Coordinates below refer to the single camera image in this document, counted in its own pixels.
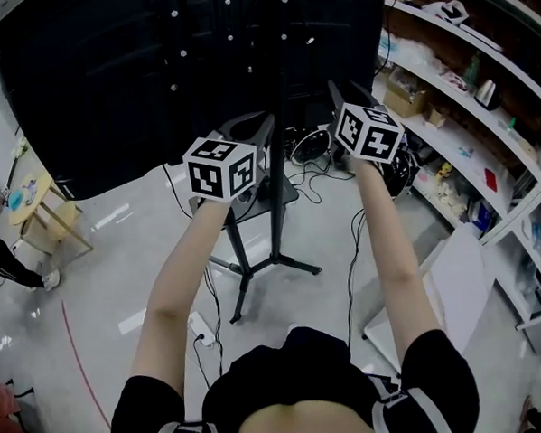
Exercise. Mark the stainless steel kettle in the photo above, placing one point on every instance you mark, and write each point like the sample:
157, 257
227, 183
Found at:
487, 94

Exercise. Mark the person's black t-shirt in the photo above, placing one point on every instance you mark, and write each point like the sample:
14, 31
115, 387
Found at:
278, 369

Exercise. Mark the red cloth bag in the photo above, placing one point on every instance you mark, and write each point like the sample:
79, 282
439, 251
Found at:
2, 406

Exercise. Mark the large cardboard box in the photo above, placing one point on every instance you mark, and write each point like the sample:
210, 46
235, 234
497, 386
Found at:
402, 102

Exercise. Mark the white curved shelving unit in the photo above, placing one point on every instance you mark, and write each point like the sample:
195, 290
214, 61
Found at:
452, 138

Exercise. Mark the clear plastic bags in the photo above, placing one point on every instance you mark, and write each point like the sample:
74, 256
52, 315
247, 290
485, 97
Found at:
406, 52

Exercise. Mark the white folded table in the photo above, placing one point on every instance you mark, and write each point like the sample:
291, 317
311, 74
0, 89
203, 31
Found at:
390, 340

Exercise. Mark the small wooden table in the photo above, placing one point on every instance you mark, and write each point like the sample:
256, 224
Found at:
41, 198

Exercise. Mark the black and white pouch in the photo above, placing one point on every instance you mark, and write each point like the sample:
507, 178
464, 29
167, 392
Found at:
450, 13

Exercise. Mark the black glossy helmet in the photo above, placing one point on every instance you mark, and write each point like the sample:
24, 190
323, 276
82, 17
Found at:
404, 177
310, 148

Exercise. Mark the person's left forearm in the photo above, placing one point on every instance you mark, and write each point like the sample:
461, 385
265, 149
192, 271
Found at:
183, 270

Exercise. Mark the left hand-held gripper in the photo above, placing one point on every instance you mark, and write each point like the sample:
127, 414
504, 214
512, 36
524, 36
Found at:
218, 168

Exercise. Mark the blue box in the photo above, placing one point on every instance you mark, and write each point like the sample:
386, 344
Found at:
483, 215

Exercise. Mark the green bottle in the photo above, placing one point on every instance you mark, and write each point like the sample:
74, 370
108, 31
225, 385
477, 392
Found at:
473, 69

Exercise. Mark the small cardboard box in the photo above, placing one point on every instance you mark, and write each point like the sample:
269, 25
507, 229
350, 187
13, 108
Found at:
437, 118

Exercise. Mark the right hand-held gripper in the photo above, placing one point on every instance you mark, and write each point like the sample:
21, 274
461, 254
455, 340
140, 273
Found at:
370, 133

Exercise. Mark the pile of white plastic parts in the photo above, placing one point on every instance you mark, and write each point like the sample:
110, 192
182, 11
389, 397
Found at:
446, 197

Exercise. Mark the yellow toy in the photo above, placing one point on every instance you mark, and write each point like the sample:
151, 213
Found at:
445, 170

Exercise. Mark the person's right forearm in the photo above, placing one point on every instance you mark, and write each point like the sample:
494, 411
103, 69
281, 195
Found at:
384, 232

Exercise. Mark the red card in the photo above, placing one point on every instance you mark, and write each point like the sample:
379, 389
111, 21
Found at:
491, 180

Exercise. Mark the small black box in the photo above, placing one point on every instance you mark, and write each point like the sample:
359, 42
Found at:
260, 190

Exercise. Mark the clear plastic storage box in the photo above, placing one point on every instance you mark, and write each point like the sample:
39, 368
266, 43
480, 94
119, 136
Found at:
532, 288

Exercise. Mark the white power strip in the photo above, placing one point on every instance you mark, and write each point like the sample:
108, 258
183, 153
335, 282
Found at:
197, 321

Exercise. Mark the grey TV stand shelf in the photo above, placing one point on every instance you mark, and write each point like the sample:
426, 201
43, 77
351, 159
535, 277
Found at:
287, 196

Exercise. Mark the person's upper chest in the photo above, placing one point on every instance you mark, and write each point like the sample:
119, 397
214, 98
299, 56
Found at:
304, 428

